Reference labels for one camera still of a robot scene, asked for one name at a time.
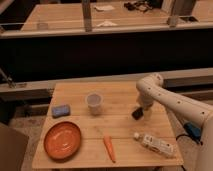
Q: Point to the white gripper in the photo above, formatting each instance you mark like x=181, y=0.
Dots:
x=145, y=106

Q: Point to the black eraser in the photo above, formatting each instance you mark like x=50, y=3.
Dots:
x=138, y=113

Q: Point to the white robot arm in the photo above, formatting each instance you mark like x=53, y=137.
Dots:
x=151, y=89

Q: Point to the translucent plastic cup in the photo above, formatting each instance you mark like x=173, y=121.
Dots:
x=94, y=103

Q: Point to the orange carrot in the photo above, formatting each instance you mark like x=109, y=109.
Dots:
x=109, y=146

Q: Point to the blue sponge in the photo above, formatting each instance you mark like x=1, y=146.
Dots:
x=59, y=111

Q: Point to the crumpled white paper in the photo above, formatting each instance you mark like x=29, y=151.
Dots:
x=107, y=24

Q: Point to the orange bowl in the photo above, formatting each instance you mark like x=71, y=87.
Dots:
x=62, y=140

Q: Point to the black objects on far table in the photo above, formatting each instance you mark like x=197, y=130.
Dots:
x=140, y=5

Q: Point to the white paper on far table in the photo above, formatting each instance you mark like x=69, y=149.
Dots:
x=104, y=8

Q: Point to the metal clamp at left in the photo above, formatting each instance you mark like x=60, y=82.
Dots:
x=10, y=82

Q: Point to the blue box with cables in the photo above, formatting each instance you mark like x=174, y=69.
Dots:
x=192, y=132

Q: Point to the right metal post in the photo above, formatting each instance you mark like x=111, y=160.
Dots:
x=180, y=8

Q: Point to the metal post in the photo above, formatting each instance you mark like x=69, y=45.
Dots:
x=87, y=15
x=180, y=8

